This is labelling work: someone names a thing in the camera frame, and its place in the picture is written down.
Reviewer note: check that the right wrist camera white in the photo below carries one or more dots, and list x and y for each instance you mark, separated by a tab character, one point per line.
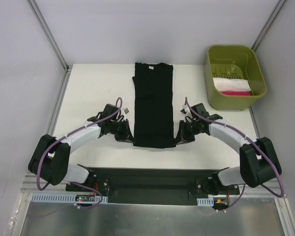
184	110

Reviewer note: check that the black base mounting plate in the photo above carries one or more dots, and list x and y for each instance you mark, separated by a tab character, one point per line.
179	187

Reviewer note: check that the right white cable duct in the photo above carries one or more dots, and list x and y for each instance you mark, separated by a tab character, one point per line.
205	202

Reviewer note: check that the right vertical aluminium post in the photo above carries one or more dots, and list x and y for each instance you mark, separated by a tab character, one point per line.
268	24

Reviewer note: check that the white slotted cable duct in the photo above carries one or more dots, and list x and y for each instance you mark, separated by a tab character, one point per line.
67	198

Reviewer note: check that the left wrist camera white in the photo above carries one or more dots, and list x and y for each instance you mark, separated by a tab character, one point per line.
125	111

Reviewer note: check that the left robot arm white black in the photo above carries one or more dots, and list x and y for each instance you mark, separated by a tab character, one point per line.
50	160

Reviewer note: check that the left vertical aluminium post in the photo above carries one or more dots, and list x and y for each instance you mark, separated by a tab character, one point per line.
46	30

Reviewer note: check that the pink rolled t shirt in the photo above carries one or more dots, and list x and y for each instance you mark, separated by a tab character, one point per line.
236	93

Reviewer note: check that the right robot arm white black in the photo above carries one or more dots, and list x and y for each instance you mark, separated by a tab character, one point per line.
258	161

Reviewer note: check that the vertical aluminium post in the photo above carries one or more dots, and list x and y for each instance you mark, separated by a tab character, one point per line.
268	24
46	30

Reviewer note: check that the black t shirt blue logo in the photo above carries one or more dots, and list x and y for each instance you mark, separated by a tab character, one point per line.
153	125

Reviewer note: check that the aluminium frame rail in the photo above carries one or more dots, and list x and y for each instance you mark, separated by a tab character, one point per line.
29	185

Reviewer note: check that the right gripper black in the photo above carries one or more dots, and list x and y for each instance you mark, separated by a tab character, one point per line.
184	130

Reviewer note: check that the white rolled t shirt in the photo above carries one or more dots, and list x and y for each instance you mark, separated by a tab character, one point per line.
225	84

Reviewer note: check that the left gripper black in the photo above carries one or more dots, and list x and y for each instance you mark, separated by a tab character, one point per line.
124	130

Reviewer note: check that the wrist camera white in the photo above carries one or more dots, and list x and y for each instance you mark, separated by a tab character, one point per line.
184	110
125	111

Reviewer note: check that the olive green plastic bin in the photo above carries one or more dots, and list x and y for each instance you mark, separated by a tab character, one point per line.
233	62

